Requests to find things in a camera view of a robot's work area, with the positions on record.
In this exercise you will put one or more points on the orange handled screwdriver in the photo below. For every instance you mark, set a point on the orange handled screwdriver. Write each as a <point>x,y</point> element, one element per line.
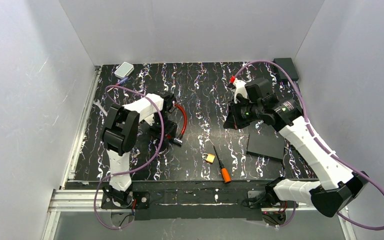
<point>224,172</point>

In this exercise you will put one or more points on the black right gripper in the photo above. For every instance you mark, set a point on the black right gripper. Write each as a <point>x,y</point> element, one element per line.
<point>231,117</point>

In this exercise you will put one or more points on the white rectangular box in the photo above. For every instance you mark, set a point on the white rectangular box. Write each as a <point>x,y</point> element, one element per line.
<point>124,70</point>

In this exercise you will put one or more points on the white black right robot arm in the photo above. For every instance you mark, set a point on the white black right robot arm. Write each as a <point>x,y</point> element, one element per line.
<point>337,184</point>

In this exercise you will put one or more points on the brass padlock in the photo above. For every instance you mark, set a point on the brass padlock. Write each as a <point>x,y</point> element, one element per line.
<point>209,158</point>

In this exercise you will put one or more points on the small silver wrench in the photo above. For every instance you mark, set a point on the small silver wrench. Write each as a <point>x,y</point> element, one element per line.
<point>97,103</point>

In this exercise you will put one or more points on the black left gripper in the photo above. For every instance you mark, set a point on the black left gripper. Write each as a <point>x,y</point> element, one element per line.
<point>169,131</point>

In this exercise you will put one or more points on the black box in corner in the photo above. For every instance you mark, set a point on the black box in corner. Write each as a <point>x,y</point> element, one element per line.
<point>288,66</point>

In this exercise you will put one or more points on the blue red pen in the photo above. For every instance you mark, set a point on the blue red pen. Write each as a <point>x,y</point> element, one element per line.
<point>122,81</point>

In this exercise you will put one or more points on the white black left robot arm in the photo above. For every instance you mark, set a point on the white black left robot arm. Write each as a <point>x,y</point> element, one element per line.
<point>119,136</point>

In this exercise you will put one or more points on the dark grey flat plate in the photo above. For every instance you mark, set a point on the dark grey flat plate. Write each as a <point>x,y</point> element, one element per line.
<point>272,147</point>

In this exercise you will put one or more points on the aluminium frame rail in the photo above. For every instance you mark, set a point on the aluminium frame rail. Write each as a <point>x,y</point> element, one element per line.
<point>170,145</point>

